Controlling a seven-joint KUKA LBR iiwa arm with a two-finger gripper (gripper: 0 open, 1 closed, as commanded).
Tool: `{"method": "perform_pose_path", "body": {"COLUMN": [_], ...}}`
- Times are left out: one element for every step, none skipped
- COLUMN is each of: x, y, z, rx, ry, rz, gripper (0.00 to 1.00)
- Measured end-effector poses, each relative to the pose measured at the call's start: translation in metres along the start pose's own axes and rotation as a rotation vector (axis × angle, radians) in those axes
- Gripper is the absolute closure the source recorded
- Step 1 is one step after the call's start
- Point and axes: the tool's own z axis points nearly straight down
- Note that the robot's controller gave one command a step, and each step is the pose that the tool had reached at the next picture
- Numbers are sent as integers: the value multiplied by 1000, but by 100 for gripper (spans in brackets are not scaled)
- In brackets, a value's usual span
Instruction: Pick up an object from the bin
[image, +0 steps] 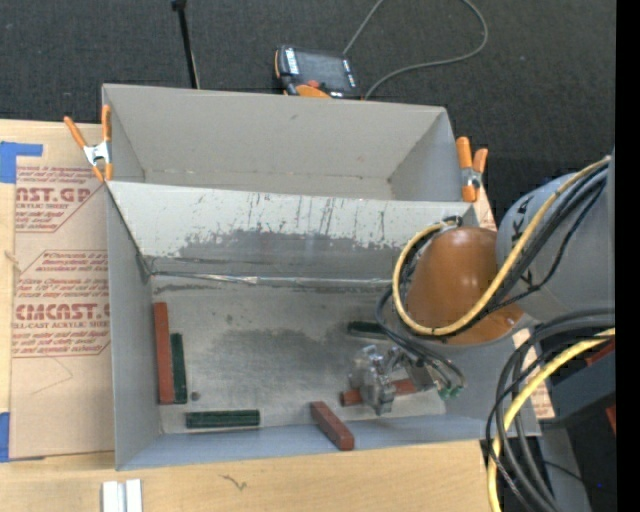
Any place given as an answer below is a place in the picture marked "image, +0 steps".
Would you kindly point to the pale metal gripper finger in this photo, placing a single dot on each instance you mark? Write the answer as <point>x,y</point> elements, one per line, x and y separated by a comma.
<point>366,361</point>
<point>382,398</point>

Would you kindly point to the red-brown flat block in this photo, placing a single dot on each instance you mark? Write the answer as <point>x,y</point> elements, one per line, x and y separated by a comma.
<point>164,355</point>
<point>333,426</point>
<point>351,397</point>

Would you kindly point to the dark green flat block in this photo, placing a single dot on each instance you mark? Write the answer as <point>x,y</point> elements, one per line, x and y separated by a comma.
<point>179,370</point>
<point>223,419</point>
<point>364,328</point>

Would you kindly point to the grey metal bin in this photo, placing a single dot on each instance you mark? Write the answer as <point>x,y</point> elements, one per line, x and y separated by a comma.
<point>260,360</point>

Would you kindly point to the brown cardboard board, red print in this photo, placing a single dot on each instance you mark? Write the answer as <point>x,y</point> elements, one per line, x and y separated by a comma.
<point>60,380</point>

